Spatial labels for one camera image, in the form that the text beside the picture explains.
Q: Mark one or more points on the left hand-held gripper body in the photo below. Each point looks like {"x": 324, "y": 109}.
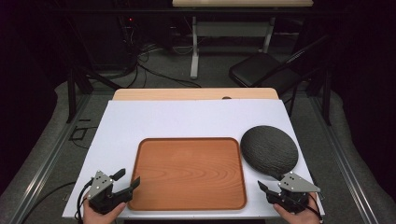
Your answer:
{"x": 100, "y": 184}

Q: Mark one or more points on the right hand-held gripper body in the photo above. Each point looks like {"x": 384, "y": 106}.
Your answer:
{"x": 295, "y": 185}

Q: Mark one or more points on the round black textured plate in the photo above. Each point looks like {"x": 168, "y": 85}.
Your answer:
{"x": 269, "y": 151}

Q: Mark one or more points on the brown wooden tray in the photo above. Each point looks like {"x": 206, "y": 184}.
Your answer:
{"x": 188, "y": 174}

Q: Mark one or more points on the person's right hand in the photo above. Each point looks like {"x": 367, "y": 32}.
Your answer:
{"x": 299, "y": 217}

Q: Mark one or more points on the person's left hand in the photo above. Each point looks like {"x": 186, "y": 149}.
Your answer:
{"x": 99, "y": 217}

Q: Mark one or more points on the white table cover board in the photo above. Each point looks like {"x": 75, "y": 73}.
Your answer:
{"x": 174, "y": 119}

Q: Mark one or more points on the black metal stand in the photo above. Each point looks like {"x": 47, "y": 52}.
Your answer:
{"x": 76, "y": 84}
{"x": 325, "y": 93}

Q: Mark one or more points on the black folding chair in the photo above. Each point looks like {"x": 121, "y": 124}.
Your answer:
{"x": 264, "y": 68}

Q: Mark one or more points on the dark equipment rack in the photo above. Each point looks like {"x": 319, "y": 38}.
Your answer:
{"x": 129, "y": 34}

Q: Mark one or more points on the white-framed desk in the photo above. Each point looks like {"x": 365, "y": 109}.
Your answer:
{"x": 232, "y": 29}

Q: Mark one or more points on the aluminium floor rail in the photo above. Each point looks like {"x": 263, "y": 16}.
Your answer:
{"x": 46, "y": 161}
{"x": 342, "y": 161}

